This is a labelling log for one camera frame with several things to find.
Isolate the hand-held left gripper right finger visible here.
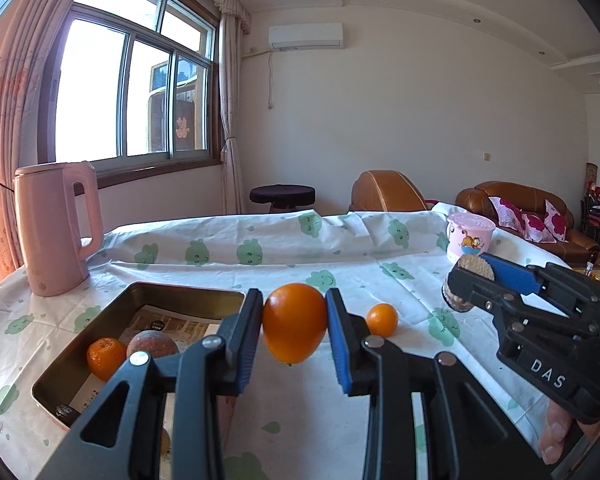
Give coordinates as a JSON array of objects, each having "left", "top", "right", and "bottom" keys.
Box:
[{"left": 325, "top": 288, "right": 553, "bottom": 480}]

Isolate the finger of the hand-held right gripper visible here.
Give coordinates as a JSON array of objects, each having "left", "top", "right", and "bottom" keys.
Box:
[
  {"left": 447, "top": 266, "right": 600, "bottom": 347},
  {"left": 480, "top": 254, "right": 600, "bottom": 311}
]

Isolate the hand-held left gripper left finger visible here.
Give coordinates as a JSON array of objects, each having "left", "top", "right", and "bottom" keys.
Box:
[{"left": 35, "top": 288, "right": 265, "bottom": 480}]

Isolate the round biscuit stack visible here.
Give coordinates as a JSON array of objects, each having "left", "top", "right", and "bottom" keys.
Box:
[{"left": 441, "top": 254, "right": 496, "bottom": 314}]

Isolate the large oval orange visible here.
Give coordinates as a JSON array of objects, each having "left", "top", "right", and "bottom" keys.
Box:
[{"left": 262, "top": 282, "right": 328, "bottom": 366}]

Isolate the rectangular metal tin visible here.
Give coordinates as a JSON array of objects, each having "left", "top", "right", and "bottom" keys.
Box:
[{"left": 31, "top": 281, "right": 248, "bottom": 433}]

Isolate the brown passion fruit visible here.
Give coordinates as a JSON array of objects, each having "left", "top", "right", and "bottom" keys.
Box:
[{"left": 126, "top": 330, "right": 180, "bottom": 361}]

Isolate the orange tangerine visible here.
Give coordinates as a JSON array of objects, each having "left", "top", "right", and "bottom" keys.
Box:
[{"left": 86, "top": 337, "right": 128, "bottom": 382}]

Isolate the person's right hand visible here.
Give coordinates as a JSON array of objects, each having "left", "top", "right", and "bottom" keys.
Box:
[{"left": 537, "top": 400, "right": 581, "bottom": 466}]

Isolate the small smooth orange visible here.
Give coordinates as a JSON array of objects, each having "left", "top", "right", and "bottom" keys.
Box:
[{"left": 365, "top": 303, "right": 399, "bottom": 338}]

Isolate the pink floral cushion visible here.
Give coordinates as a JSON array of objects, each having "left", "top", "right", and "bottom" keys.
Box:
[
  {"left": 488, "top": 196, "right": 526, "bottom": 231},
  {"left": 520, "top": 211, "right": 548, "bottom": 243},
  {"left": 544, "top": 199, "right": 570, "bottom": 243}
]

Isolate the pink cartoon cup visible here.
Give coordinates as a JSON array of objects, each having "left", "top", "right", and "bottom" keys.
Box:
[{"left": 446, "top": 212, "right": 497, "bottom": 264}]

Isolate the printed paper liner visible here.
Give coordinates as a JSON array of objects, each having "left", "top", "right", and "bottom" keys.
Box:
[{"left": 72, "top": 305, "right": 223, "bottom": 480}]

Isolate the brown leather sofa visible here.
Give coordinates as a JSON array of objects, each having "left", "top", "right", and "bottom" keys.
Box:
[{"left": 455, "top": 181, "right": 600, "bottom": 261}]

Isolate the white green-cloud tablecloth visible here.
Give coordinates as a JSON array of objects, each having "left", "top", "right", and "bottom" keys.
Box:
[{"left": 0, "top": 204, "right": 573, "bottom": 480}]

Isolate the brown leather armchair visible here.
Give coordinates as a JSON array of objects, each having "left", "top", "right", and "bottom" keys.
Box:
[{"left": 350, "top": 170, "right": 428, "bottom": 213}]

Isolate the black round stool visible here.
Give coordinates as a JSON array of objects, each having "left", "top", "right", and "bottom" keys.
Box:
[{"left": 250, "top": 184, "right": 316, "bottom": 213}]

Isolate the dark brown chestnut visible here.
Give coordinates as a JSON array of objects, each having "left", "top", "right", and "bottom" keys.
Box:
[{"left": 55, "top": 404, "right": 83, "bottom": 426}]

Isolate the pink electric kettle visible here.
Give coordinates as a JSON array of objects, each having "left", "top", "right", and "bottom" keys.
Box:
[{"left": 13, "top": 161, "right": 104, "bottom": 297}]

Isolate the beige lace curtain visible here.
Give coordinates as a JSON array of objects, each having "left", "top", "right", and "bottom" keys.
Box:
[{"left": 167, "top": 0, "right": 253, "bottom": 215}]

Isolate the sliding glass window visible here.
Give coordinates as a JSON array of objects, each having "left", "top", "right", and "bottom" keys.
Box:
[{"left": 37, "top": 0, "right": 221, "bottom": 166}]

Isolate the pink floral curtain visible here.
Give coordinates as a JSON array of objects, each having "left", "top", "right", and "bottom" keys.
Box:
[{"left": 0, "top": 0, "right": 106, "bottom": 281}]

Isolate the white air conditioner cable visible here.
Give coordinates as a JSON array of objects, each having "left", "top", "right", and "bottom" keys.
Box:
[{"left": 242, "top": 47, "right": 276, "bottom": 111}]

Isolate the white wall air conditioner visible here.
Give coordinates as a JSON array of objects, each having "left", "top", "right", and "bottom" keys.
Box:
[{"left": 268, "top": 22, "right": 345, "bottom": 51}]

